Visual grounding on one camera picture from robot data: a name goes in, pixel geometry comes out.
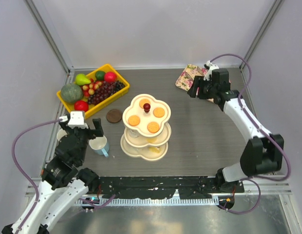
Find cream three-tier cake stand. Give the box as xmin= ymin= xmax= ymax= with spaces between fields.
xmin=120 ymin=94 xmax=172 ymax=161

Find red apple front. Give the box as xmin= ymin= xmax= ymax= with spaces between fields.
xmin=74 ymin=100 xmax=89 ymax=112

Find white cable duct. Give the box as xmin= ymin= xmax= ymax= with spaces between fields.
xmin=37 ymin=197 xmax=220 ymax=207

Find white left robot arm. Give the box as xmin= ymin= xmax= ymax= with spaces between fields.
xmin=2 ymin=115 xmax=103 ymax=234

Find yellow plastic fruit bin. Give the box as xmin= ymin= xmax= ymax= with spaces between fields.
xmin=57 ymin=64 xmax=130 ymax=123

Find red apple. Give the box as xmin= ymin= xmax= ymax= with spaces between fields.
xmin=74 ymin=100 xmax=89 ymax=112
xmin=104 ymin=71 xmax=117 ymax=83

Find brown round coaster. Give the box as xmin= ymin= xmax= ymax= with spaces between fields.
xmin=106 ymin=109 xmax=122 ymax=123

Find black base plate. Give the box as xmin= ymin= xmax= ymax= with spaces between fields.
xmin=98 ymin=176 xmax=244 ymax=200

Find black white mug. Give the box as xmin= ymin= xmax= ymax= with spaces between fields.
xmin=56 ymin=129 xmax=67 ymax=141

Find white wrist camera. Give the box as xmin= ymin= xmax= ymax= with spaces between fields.
xmin=59 ymin=111 xmax=89 ymax=129
xmin=203 ymin=60 xmax=219 ymax=81

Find yellow swiss roll cake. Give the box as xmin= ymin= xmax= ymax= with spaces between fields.
xmin=148 ymin=147 xmax=161 ymax=154

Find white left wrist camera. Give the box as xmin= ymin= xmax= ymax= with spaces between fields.
xmin=59 ymin=111 xmax=89 ymax=129

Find green lime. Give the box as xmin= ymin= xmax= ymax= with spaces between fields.
xmin=95 ymin=70 xmax=105 ymax=81

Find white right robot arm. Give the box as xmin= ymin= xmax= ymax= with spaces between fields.
xmin=187 ymin=68 xmax=284 ymax=192

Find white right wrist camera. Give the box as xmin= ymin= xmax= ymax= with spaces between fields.
xmin=203 ymin=60 xmax=219 ymax=81

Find grey white cream cake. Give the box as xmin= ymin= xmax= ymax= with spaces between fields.
xmin=129 ymin=130 xmax=140 ymax=138

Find metal serving tongs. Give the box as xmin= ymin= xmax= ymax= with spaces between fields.
xmin=185 ymin=67 xmax=204 ymax=81

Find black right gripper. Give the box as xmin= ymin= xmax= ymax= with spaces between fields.
xmin=188 ymin=76 xmax=217 ymax=100

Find blue white mug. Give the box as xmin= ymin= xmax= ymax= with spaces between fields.
xmin=89 ymin=136 xmax=110 ymax=157

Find purple grape bunch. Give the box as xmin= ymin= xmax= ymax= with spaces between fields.
xmin=87 ymin=80 xmax=125 ymax=105

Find yellow dome cake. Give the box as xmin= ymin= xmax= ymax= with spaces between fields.
xmin=146 ymin=137 xmax=157 ymax=143

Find floral serving tray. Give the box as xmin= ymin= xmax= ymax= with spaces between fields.
xmin=175 ymin=64 xmax=232 ymax=103

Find red yellow cherries cluster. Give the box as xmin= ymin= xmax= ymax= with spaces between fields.
xmin=81 ymin=81 xmax=102 ymax=98

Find orange biscuit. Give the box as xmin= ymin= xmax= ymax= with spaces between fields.
xmin=128 ymin=115 xmax=141 ymax=126
xmin=139 ymin=98 xmax=150 ymax=109
xmin=147 ymin=121 xmax=160 ymax=133
xmin=153 ymin=107 xmax=165 ymax=118

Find red apple back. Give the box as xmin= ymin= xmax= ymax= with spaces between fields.
xmin=104 ymin=71 xmax=117 ymax=83

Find green melon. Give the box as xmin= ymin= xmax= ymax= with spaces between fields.
xmin=60 ymin=83 xmax=83 ymax=104

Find green pear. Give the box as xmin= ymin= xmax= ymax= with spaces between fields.
xmin=75 ymin=74 xmax=91 ymax=86

